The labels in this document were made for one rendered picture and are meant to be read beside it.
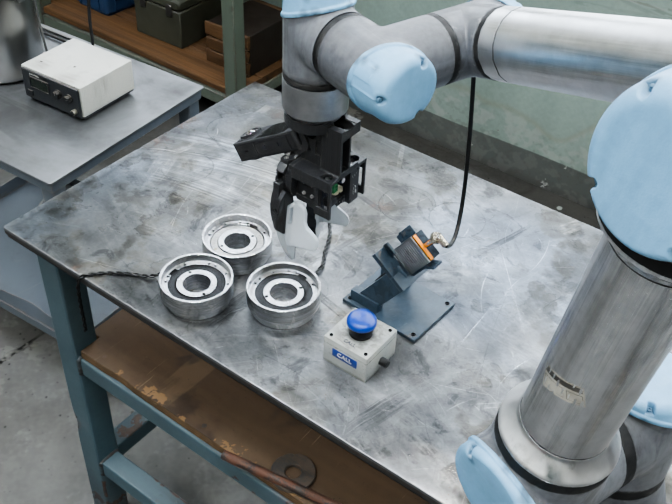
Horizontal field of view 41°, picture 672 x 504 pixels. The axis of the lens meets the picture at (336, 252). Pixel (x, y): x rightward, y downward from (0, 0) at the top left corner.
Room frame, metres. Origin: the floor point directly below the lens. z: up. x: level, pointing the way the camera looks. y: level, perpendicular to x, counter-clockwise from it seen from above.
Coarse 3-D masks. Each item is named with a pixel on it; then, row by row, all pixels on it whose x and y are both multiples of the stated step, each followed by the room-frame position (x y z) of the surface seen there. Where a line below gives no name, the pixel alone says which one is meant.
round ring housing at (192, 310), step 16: (192, 256) 1.00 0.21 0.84; (208, 256) 1.00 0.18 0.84; (160, 272) 0.95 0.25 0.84; (192, 272) 0.97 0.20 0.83; (208, 272) 0.97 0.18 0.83; (224, 272) 0.97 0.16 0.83; (160, 288) 0.92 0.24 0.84; (192, 288) 0.96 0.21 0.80; (208, 288) 0.94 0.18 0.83; (224, 288) 0.94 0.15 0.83; (176, 304) 0.90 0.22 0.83; (192, 304) 0.90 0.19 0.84; (208, 304) 0.90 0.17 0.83; (224, 304) 0.92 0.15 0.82
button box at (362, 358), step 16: (336, 336) 0.84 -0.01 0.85; (352, 336) 0.84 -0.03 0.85; (368, 336) 0.84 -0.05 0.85; (384, 336) 0.84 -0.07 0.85; (336, 352) 0.83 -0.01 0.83; (352, 352) 0.81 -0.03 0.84; (368, 352) 0.81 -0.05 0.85; (384, 352) 0.83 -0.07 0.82; (352, 368) 0.81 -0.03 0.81; (368, 368) 0.80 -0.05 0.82
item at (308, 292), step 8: (272, 272) 0.98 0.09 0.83; (264, 280) 0.96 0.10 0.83; (272, 280) 0.96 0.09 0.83; (296, 280) 0.96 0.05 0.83; (304, 280) 0.96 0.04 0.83; (256, 288) 0.94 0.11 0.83; (304, 288) 0.95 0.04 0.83; (256, 296) 0.93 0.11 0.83; (304, 296) 0.93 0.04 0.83; (264, 304) 0.91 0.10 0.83; (272, 304) 0.91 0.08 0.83; (296, 304) 0.91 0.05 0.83; (304, 304) 0.91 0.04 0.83
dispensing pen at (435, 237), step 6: (414, 234) 0.94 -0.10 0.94; (420, 234) 0.95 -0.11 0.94; (432, 234) 0.93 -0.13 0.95; (438, 234) 0.92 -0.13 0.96; (420, 240) 0.94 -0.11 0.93; (426, 240) 0.94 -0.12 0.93; (432, 240) 0.92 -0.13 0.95; (438, 240) 0.92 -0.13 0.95; (444, 240) 0.92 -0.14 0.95; (426, 246) 0.93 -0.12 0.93; (432, 246) 0.94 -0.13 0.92; (444, 246) 0.91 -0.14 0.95; (432, 252) 0.93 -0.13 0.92; (438, 252) 0.94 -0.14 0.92
